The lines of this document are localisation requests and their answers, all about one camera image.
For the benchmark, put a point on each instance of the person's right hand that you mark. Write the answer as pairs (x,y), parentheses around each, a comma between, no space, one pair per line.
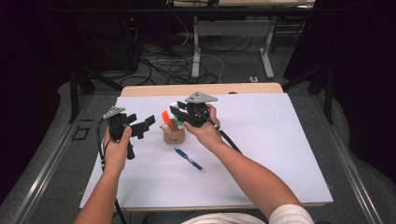
(207,135)

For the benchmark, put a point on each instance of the white desk frame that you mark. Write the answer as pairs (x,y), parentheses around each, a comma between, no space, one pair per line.
(196,46)

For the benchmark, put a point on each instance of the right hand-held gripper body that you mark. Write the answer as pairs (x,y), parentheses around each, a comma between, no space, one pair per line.
(197,113)

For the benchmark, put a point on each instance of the orange highlighter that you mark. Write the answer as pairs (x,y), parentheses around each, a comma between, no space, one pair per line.
(165,116)

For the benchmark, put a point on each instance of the person's left hand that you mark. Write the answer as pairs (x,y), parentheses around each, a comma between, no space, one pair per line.
(115,155)

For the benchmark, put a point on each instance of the white table mat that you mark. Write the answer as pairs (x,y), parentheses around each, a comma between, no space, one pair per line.
(264,140)

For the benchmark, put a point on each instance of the metal floor rail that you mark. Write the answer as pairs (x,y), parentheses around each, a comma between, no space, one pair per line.
(348,161)
(46,168)

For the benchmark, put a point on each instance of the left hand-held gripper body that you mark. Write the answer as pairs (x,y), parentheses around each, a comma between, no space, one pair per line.
(116,124)

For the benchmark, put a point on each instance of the green and white glue stick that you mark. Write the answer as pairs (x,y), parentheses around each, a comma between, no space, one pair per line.
(180,122)

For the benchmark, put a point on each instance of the white plug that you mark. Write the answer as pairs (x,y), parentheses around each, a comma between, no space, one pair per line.
(253,79)

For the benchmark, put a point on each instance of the black floor socket frame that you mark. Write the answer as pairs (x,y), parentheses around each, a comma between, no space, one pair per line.
(74,133)

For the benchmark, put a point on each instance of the person's white shirt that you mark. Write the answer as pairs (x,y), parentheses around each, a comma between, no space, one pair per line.
(289,216)

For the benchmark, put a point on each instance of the tan bear pen holder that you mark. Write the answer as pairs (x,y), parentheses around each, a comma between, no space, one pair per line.
(174,138)

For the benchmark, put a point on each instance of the dark computer tower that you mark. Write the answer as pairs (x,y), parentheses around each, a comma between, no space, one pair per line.
(118,40)

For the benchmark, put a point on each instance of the blue pen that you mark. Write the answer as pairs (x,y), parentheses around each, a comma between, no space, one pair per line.
(188,159)

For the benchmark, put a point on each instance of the black metal stand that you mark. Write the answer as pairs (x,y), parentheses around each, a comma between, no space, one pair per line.
(74,90)
(328,93)

